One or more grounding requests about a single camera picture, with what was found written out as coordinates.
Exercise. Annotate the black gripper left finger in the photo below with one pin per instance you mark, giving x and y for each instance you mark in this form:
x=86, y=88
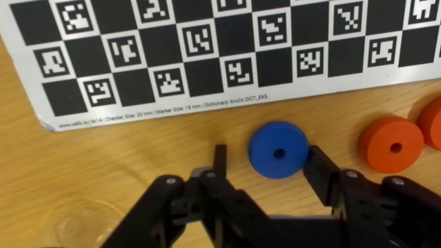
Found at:
x=183, y=215

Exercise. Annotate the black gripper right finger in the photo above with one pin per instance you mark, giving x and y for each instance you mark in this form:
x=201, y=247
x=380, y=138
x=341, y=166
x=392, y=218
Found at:
x=380, y=215

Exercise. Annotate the orange disc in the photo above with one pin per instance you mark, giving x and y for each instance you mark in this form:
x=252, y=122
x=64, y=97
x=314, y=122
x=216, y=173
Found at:
x=432, y=123
x=390, y=145

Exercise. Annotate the blue disc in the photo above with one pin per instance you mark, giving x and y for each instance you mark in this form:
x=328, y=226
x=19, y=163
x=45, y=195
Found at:
x=275, y=149

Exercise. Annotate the black white marker board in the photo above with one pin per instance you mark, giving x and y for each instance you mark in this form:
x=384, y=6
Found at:
x=206, y=69

